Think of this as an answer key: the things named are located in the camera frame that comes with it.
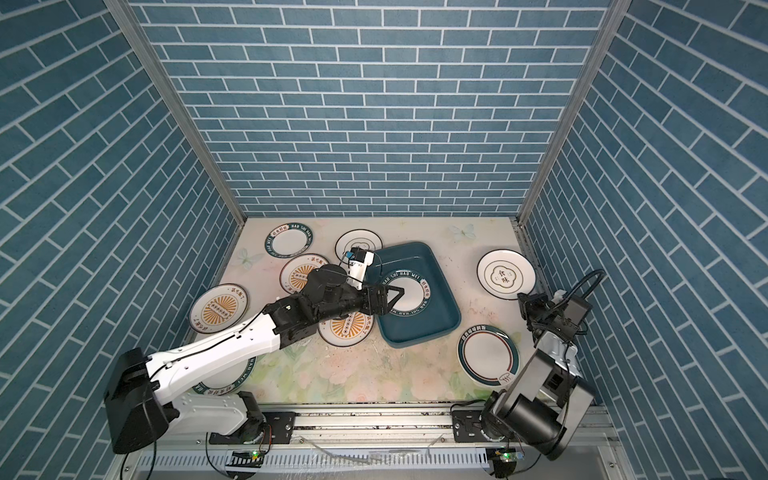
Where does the orange sunburst plate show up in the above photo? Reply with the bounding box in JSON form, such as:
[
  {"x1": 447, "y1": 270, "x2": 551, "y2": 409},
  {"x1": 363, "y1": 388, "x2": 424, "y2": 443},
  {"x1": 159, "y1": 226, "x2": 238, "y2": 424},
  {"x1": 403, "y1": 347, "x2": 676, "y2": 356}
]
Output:
[
  {"x1": 188, "y1": 284, "x2": 249, "y2": 334},
  {"x1": 318, "y1": 312, "x2": 374, "y2": 348},
  {"x1": 279, "y1": 254, "x2": 328, "y2": 294}
]

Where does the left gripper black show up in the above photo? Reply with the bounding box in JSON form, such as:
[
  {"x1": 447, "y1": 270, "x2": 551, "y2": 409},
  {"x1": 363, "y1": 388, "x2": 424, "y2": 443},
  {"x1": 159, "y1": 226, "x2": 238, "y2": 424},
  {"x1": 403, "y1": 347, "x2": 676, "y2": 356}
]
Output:
[{"x1": 315, "y1": 278, "x2": 405, "y2": 325}]

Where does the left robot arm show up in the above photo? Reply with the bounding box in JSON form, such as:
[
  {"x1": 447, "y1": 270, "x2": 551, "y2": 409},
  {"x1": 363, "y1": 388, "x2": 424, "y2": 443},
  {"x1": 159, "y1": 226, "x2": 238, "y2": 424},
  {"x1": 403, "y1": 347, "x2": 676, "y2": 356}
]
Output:
[{"x1": 104, "y1": 265, "x2": 405, "y2": 454}]

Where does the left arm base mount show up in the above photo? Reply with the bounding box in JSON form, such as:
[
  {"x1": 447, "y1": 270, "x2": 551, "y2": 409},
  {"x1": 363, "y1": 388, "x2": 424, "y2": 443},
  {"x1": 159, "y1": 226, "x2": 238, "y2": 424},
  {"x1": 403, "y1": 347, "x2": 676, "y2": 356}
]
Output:
[{"x1": 208, "y1": 411, "x2": 296, "y2": 445}]

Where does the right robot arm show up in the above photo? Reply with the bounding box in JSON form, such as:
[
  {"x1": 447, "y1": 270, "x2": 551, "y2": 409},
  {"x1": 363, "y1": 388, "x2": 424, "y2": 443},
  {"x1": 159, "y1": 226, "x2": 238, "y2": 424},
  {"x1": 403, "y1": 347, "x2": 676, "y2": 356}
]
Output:
[{"x1": 480, "y1": 294, "x2": 595, "y2": 460}]

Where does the white clover plate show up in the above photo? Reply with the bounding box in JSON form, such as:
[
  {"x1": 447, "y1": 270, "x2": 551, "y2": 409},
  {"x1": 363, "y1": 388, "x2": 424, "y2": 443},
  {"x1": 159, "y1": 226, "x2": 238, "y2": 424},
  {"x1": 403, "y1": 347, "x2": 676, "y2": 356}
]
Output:
[
  {"x1": 334, "y1": 229, "x2": 383, "y2": 264},
  {"x1": 477, "y1": 249, "x2": 536, "y2": 300}
]

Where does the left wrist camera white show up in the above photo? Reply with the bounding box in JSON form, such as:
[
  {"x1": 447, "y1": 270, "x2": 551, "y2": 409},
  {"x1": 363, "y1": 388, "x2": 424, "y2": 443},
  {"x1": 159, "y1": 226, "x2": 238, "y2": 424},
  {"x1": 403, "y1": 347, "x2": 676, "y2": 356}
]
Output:
[{"x1": 346, "y1": 247, "x2": 374, "y2": 290}]

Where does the green rim text plate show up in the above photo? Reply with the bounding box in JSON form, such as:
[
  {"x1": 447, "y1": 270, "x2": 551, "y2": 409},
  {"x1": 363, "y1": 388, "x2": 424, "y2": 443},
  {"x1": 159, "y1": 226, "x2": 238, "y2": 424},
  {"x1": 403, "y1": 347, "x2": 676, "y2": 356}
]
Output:
[{"x1": 383, "y1": 269, "x2": 431, "y2": 317}]

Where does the aluminium rail frame front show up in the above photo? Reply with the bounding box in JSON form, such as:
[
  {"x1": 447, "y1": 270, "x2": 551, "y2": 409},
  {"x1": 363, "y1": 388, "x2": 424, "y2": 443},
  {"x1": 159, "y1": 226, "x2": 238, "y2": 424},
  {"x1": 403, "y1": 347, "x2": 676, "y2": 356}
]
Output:
[{"x1": 107, "y1": 403, "x2": 633, "y2": 479}]

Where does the green red rim plate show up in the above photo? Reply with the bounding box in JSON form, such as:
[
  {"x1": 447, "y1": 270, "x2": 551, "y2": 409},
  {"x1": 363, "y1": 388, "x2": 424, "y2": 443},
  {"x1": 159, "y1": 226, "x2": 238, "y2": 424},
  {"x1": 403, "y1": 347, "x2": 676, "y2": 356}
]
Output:
[{"x1": 457, "y1": 324, "x2": 520, "y2": 388}]

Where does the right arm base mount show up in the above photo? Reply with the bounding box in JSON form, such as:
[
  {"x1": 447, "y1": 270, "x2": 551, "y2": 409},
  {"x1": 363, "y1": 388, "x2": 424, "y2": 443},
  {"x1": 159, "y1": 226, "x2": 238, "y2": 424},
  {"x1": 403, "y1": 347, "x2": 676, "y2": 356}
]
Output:
[{"x1": 451, "y1": 409, "x2": 499, "y2": 443}]

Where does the teal plastic bin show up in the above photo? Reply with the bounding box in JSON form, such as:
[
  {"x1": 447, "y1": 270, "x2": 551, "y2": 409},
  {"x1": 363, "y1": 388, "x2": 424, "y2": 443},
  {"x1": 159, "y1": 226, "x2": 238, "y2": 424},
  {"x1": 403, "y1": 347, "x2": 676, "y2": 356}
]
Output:
[{"x1": 366, "y1": 242, "x2": 461, "y2": 348}]

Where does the black corrugated cable right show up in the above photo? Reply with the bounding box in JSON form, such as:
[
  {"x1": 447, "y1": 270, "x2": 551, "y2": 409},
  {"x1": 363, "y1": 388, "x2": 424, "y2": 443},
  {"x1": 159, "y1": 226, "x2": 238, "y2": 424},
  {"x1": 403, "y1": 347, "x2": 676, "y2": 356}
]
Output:
[{"x1": 539, "y1": 268, "x2": 607, "y2": 337}]

